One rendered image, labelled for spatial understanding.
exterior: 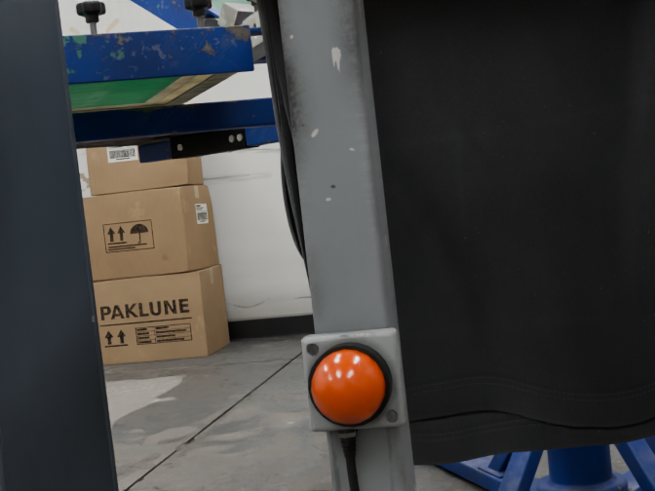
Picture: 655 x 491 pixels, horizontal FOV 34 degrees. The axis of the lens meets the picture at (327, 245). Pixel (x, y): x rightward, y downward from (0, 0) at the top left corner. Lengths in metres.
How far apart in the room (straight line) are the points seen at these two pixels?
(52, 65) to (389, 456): 0.77
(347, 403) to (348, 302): 0.06
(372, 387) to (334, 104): 0.15
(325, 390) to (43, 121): 0.73
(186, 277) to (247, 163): 0.75
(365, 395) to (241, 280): 5.20
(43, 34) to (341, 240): 0.72
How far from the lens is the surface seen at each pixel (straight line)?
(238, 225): 5.70
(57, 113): 1.23
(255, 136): 2.66
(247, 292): 5.72
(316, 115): 0.56
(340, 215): 0.56
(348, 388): 0.53
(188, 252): 5.29
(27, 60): 1.21
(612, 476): 2.27
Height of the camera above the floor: 0.75
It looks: 3 degrees down
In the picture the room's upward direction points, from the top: 6 degrees counter-clockwise
